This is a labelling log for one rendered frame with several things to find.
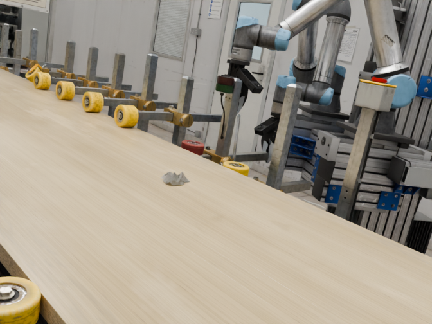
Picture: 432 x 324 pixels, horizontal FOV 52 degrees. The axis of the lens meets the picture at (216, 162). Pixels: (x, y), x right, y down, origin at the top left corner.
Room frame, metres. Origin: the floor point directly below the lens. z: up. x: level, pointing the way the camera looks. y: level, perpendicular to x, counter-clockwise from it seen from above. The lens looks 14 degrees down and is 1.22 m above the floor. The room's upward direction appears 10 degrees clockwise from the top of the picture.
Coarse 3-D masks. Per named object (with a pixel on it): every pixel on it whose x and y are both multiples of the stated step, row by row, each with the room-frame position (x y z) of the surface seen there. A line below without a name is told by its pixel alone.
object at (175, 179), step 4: (168, 172) 1.05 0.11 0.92; (164, 176) 1.04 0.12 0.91; (168, 176) 1.02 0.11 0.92; (172, 176) 1.02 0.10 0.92; (176, 176) 1.04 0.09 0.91; (180, 176) 1.04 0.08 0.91; (184, 176) 1.06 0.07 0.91; (164, 180) 1.01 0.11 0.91; (168, 180) 1.01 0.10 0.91; (172, 180) 1.00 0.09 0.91; (176, 180) 1.03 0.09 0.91; (180, 180) 1.01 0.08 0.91; (184, 180) 1.04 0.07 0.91; (188, 180) 1.06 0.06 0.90; (172, 184) 0.99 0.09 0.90; (176, 184) 1.00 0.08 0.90; (180, 184) 1.01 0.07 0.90
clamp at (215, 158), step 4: (204, 148) 1.60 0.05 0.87; (204, 152) 1.57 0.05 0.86; (208, 152) 1.56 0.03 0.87; (212, 152) 1.56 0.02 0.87; (212, 156) 1.54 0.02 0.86; (216, 156) 1.53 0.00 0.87; (220, 156) 1.52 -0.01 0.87; (224, 156) 1.53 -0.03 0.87; (228, 156) 1.54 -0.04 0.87; (212, 160) 1.54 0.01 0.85; (216, 160) 1.52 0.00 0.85; (220, 160) 1.51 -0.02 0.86; (224, 160) 1.51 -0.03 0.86; (228, 160) 1.51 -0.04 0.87; (232, 160) 1.52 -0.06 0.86; (220, 164) 1.50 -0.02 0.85
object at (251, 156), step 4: (240, 152) 1.69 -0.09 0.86; (244, 152) 1.70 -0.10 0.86; (248, 152) 1.72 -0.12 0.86; (252, 152) 1.73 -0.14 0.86; (256, 152) 1.75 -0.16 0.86; (260, 152) 1.76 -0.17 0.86; (264, 152) 1.78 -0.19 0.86; (204, 156) 1.52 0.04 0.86; (208, 156) 1.53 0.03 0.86; (232, 156) 1.62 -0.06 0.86; (236, 156) 1.64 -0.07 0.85; (240, 156) 1.66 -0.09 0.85; (244, 156) 1.67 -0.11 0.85; (248, 156) 1.69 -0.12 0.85; (252, 156) 1.71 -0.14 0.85; (256, 156) 1.73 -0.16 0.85; (260, 156) 1.74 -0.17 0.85; (264, 156) 1.76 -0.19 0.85; (268, 156) 1.78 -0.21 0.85; (236, 160) 1.64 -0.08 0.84; (240, 160) 1.66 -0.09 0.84; (244, 160) 1.68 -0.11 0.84; (248, 160) 1.69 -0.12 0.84; (252, 160) 1.71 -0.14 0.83; (256, 160) 1.73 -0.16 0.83; (260, 160) 1.75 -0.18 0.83; (264, 160) 1.77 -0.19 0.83
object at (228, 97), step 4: (224, 76) 1.50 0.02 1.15; (224, 84) 1.48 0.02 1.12; (220, 92) 1.49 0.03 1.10; (224, 92) 1.48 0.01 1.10; (228, 96) 1.53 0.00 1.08; (232, 96) 1.52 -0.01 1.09; (220, 100) 1.51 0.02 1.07; (228, 100) 1.53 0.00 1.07; (224, 112) 1.52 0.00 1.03; (224, 116) 1.52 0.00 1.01; (224, 120) 1.52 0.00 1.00; (220, 136) 1.53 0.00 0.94
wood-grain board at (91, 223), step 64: (0, 128) 1.23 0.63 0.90; (64, 128) 1.38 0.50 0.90; (128, 128) 1.57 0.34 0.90; (0, 192) 0.77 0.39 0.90; (64, 192) 0.83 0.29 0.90; (128, 192) 0.89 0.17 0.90; (192, 192) 0.97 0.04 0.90; (256, 192) 1.07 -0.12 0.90; (0, 256) 0.58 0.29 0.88; (64, 256) 0.58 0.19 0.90; (128, 256) 0.61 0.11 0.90; (192, 256) 0.65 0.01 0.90; (256, 256) 0.70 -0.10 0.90; (320, 256) 0.74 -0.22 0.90; (384, 256) 0.80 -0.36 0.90; (64, 320) 0.44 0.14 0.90; (128, 320) 0.46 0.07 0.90; (192, 320) 0.48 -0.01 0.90; (256, 320) 0.51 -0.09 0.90; (320, 320) 0.53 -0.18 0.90; (384, 320) 0.57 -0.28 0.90
